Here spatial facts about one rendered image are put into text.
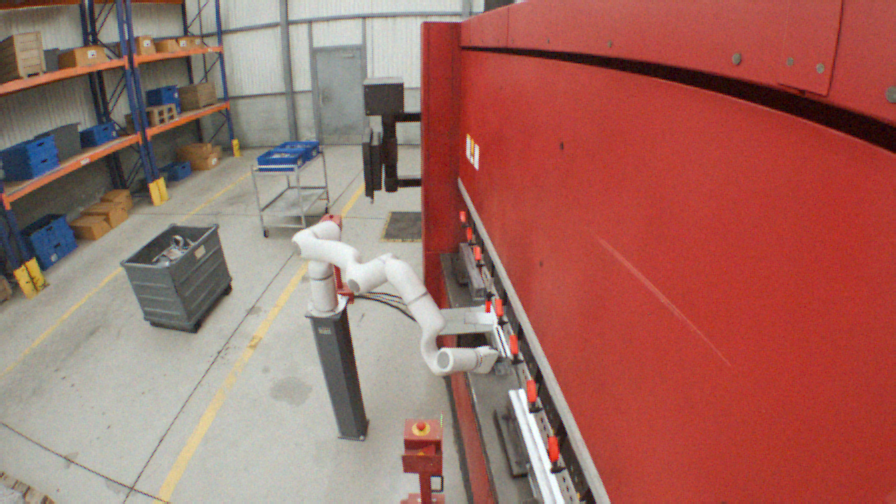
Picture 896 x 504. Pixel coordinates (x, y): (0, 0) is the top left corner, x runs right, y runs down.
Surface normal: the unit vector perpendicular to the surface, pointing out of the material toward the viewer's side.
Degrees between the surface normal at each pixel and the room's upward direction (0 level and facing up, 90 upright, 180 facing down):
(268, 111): 90
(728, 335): 90
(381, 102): 90
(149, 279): 90
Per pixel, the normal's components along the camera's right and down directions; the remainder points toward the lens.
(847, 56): -0.99, 0.05
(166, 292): -0.07, 0.48
